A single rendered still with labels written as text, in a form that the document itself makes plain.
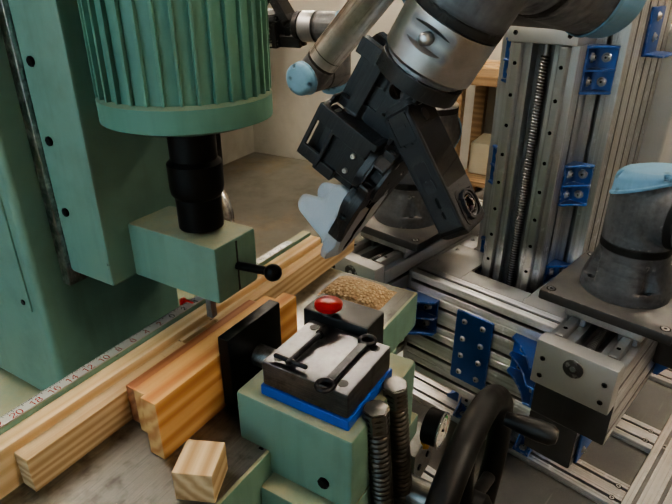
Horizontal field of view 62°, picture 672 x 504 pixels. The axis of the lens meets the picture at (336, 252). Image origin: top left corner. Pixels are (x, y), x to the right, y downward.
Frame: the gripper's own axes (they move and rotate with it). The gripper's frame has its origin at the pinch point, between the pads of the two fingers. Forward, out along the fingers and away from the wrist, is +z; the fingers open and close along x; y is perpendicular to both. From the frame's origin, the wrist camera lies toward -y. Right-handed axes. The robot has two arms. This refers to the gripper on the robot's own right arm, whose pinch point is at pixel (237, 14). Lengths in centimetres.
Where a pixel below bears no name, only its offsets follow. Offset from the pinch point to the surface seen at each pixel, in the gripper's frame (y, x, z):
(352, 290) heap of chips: 23, -69, -69
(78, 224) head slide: 4, -92, -46
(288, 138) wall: 139, 223, 147
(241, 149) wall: 146, 204, 181
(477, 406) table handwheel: 17, -88, -93
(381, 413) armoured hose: 14, -95, -86
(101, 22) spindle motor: -18, -92, -59
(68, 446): 17, -109, -59
